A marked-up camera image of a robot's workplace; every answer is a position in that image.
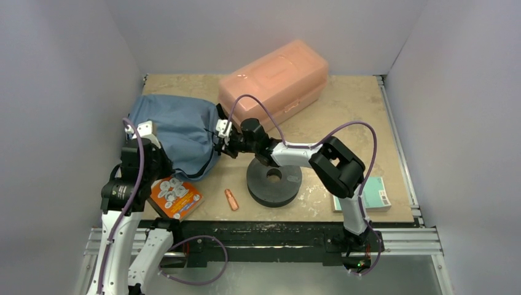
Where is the orange illustrated book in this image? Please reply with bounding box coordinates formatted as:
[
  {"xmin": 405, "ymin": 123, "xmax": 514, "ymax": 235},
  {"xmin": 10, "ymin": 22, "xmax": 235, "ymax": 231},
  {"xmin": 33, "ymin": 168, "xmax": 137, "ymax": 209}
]
[{"xmin": 149, "ymin": 176, "xmax": 205, "ymax": 221}]

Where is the blue student backpack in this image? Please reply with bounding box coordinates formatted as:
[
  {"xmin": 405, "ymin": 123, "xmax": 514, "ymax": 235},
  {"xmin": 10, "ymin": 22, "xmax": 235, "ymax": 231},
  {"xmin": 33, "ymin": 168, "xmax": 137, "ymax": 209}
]
[{"xmin": 129, "ymin": 94, "xmax": 219, "ymax": 182}]

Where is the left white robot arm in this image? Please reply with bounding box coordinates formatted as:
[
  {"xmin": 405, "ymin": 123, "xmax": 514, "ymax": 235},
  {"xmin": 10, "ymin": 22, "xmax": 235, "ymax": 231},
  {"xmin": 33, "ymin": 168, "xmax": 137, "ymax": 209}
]
[{"xmin": 87, "ymin": 139, "xmax": 183, "ymax": 294}]

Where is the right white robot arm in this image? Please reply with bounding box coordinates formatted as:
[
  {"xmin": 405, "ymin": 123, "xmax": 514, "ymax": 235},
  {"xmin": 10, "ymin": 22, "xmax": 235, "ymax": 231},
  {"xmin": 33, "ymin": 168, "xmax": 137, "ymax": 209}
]
[{"xmin": 214, "ymin": 118, "xmax": 374, "ymax": 250}]

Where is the copper coloured marker pen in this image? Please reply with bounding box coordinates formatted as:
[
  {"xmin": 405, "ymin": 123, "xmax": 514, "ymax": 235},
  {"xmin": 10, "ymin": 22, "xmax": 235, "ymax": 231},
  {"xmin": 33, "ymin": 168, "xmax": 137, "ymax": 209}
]
[{"xmin": 224, "ymin": 189, "xmax": 239, "ymax": 211}]

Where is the pink plastic storage box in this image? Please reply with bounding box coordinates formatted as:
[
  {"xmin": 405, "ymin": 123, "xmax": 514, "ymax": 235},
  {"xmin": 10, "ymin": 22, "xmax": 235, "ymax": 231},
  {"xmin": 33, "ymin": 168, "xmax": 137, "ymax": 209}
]
[{"xmin": 217, "ymin": 40, "xmax": 329, "ymax": 131}]

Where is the teal paperback book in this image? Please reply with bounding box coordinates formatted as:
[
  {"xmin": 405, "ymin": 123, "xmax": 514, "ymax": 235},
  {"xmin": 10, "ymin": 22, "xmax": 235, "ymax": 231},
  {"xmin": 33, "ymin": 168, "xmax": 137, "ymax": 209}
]
[{"xmin": 331, "ymin": 176, "xmax": 393, "ymax": 213}]

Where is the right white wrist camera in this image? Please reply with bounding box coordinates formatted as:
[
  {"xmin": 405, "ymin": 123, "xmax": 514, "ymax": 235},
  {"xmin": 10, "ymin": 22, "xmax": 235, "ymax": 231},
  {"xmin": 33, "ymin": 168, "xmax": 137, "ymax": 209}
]
[{"xmin": 215, "ymin": 119, "xmax": 232, "ymax": 141}]

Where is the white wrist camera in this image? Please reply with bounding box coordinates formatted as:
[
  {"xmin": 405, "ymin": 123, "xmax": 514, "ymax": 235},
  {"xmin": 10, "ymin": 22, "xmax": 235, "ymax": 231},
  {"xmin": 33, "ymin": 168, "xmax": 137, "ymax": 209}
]
[
  {"xmin": 215, "ymin": 119, "xmax": 232, "ymax": 141},
  {"xmin": 123, "ymin": 120, "xmax": 162, "ymax": 149}
]

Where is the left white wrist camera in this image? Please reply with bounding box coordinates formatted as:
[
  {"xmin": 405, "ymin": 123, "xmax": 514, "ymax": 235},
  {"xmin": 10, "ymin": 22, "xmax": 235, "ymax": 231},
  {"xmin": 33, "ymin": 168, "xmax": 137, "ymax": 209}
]
[{"xmin": 123, "ymin": 120, "xmax": 162, "ymax": 149}]

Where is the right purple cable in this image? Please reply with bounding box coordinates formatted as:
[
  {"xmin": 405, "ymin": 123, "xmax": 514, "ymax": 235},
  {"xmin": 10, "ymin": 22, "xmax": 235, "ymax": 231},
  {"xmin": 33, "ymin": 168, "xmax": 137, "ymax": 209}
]
[{"xmin": 227, "ymin": 94, "xmax": 383, "ymax": 278}]

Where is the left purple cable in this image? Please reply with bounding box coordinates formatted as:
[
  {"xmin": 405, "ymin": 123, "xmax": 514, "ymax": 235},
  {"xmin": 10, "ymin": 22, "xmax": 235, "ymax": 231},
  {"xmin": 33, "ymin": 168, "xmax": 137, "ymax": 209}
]
[{"xmin": 95, "ymin": 118, "xmax": 146, "ymax": 295}]

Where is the black aluminium base frame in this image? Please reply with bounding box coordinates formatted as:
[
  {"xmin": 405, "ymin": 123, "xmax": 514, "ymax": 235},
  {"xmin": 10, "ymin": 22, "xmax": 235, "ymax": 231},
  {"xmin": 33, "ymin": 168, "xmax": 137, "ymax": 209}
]
[{"xmin": 85, "ymin": 219, "xmax": 444, "ymax": 270}]

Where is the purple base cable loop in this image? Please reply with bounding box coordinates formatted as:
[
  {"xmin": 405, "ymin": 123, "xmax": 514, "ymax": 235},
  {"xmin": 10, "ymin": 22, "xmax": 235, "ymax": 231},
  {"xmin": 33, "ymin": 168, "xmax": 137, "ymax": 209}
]
[{"xmin": 157, "ymin": 235, "xmax": 229, "ymax": 287}]

